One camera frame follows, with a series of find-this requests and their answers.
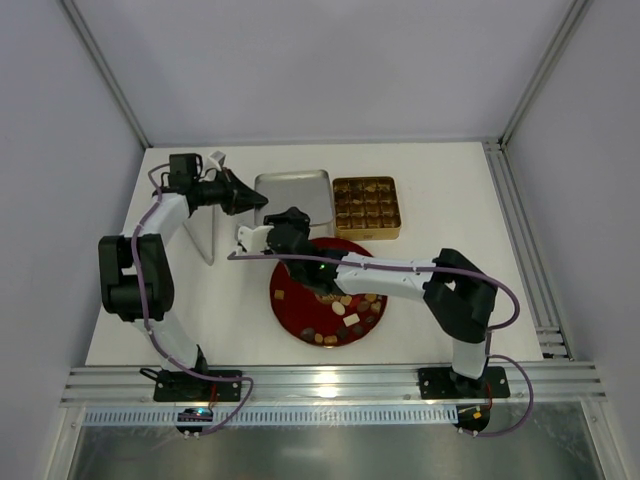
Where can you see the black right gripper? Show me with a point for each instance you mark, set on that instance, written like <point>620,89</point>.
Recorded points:
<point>282,228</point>

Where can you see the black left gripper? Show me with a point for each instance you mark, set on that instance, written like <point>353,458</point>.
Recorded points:
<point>233,193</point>

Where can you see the metal tongs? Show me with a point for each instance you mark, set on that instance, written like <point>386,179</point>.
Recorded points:
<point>200,227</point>

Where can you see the silver tin lid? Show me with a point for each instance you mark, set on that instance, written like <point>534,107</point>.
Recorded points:
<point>309,191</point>

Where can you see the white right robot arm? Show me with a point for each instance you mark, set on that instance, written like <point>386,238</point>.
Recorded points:
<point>459,296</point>

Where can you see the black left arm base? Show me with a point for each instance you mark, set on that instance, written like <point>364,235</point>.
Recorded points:
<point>178,386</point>

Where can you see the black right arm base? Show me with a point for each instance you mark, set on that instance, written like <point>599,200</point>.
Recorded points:
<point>442,383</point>

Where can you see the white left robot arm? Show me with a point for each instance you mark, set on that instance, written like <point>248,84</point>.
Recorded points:
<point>135,276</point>

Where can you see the gold chocolate tin box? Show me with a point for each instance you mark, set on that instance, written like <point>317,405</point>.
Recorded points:
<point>366,208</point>

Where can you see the white oval chocolate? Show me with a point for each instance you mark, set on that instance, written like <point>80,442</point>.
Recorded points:
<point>338,308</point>

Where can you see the grey brown pebble chocolate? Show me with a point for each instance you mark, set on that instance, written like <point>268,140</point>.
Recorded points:
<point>308,333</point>

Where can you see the white rectangular chocolate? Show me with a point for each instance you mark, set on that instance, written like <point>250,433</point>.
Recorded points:
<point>351,319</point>

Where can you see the dark striped square chocolate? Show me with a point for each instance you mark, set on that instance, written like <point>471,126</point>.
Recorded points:
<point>342,332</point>

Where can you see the round red lacquer plate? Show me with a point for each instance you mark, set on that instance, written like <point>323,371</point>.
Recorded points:
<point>301,309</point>

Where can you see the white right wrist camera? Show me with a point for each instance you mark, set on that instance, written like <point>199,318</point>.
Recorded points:
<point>252,240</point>

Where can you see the right aluminium frame rail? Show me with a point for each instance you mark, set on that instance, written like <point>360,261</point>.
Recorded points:
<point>540,296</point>

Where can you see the aluminium front rail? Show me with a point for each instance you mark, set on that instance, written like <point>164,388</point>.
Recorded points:
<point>551,381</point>

